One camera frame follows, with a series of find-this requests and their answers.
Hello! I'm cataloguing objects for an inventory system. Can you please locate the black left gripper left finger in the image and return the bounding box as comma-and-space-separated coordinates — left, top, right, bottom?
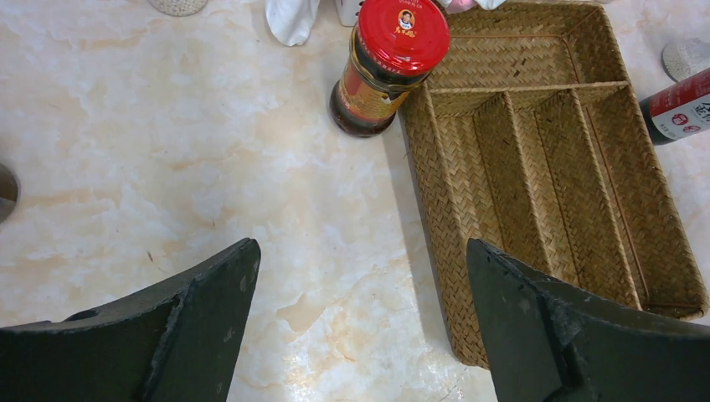
1, 238, 261, 401

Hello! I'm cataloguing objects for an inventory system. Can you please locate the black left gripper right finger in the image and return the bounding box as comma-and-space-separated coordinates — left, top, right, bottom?
466, 239, 709, 401

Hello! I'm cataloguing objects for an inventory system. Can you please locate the dark bottle red white label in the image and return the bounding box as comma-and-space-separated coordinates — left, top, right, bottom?
640, 69, 709, 145

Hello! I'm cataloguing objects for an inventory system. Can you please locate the red lid chili sauce jar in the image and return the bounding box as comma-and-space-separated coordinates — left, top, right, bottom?
330, 0, 450, 138

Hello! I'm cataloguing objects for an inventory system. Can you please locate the silver lid spice jar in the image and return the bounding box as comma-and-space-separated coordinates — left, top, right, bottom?
148, 0, 208, 17

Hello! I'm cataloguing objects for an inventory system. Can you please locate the woven bamboo divided tray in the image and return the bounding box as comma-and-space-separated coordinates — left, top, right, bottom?
401, 1, 709, 368

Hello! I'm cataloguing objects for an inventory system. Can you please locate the white lid brown sauce jar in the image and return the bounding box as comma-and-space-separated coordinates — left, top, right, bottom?
0, 164, 20, 222

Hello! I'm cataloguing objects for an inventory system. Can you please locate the yellow cap clear bottle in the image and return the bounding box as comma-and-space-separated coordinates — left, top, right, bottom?
661, 38, 709, 82

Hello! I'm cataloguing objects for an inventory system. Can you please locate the white cloth pile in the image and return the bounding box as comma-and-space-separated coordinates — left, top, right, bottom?
265, 0, 505, 47

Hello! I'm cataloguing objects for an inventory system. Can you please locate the white plastic laundry basket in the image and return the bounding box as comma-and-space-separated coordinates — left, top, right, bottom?
334, 0, 364, 27

